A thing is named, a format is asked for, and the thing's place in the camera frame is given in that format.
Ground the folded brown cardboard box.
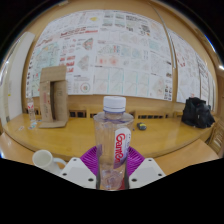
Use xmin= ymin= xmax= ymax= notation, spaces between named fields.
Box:
xmin=38 ymin=64 xmax=70 ymax=129

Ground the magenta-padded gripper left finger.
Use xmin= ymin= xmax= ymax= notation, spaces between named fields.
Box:
xmin=58 ymin=145 xmax=100 ymax=190

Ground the black bag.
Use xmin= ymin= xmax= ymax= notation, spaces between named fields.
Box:
xmin=180 ymin=96 xmax=216 ymax=130

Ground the large white diagram wall poster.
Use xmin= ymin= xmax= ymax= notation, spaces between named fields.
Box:
xmin=166 ymin=28 xmax=215 ymax=108

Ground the small dark object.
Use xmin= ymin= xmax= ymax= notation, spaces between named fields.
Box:
xmin=136 ymin=122 xmax=148 ymax=131

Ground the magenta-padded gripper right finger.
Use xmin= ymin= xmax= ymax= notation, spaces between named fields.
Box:
xmin=124 ymin=146 xmax=167 ymax=190

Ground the large wall poster with map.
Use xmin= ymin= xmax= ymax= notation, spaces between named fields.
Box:
xmin=25 ymin=9 xmax=174 ymax=102

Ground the clear white-capped water bottle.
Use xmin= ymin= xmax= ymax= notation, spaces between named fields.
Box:
xmin=92 ymin=95 xmax=135 ymax=191

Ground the white mug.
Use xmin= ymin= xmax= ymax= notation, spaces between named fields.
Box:
xmin=31 ymin=149 xmax=68 ymax=176

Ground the wooden chair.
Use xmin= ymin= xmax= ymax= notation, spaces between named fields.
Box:
xmin=207 ymin=120 xmax=224 ymax=158

